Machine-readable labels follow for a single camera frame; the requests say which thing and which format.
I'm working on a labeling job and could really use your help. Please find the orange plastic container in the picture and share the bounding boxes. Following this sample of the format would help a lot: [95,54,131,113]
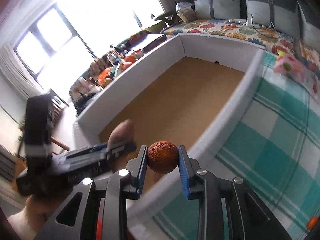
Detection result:
[98,67,113,81]

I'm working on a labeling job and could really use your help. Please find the green bowl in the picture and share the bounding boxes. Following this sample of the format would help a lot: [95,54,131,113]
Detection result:
[142,21,166,35]

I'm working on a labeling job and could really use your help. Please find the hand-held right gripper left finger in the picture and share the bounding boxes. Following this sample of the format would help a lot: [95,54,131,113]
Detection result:
[34,145,148,240]

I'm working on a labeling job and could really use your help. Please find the group of bottles and jars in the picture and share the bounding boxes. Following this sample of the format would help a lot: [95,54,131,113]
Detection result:
[69,49,142,117]

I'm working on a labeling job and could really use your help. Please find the person's left hand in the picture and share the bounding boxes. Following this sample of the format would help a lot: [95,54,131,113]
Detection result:
[25,194,65,233]

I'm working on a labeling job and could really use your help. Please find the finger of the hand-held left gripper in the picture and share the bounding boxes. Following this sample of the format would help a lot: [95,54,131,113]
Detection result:
[106,141,137,158]
[65,143,109,159]

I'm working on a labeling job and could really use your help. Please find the white power strip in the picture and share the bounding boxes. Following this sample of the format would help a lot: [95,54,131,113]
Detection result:
[229,15,261,28]

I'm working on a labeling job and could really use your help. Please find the white cable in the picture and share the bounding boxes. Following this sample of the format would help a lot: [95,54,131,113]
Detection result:
[250,21,284,41]

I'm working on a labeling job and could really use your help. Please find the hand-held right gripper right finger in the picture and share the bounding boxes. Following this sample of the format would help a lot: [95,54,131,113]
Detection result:
[177,144,293,240]

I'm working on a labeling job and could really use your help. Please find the dark flat case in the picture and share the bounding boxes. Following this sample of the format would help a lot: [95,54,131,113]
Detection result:
[130,34,167,52]

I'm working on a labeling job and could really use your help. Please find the dark framed window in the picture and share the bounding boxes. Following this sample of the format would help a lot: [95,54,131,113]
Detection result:
[12,5,99,79]

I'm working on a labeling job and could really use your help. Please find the pink dotted packet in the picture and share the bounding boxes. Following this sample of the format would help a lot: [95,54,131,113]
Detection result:
[274,50,308,81]

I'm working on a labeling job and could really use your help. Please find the clear plastic snack bag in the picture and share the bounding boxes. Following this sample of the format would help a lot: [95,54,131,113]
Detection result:
[176,2,196,22]

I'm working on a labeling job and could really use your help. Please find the white cardboard box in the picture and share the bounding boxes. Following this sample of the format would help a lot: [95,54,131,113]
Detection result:
[74,34,267,240]

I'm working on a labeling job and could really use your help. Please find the white packet red print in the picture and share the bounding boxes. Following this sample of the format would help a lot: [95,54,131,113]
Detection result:
[302,69,320,98]

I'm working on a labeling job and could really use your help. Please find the dark stand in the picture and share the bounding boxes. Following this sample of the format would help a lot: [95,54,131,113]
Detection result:
[150,11,177,27]

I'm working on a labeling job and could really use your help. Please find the wooden chair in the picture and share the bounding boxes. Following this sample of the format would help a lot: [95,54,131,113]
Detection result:
[49,89,72,153]

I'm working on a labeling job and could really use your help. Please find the grey two-tone pillow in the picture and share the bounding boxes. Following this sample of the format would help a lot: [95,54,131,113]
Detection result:
[194,0,242,21]
[299,4,320,46]
[240,0,305,35]

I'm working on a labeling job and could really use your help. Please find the small sweet potato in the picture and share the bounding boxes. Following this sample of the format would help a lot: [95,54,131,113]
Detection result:
[107,119,137,147]

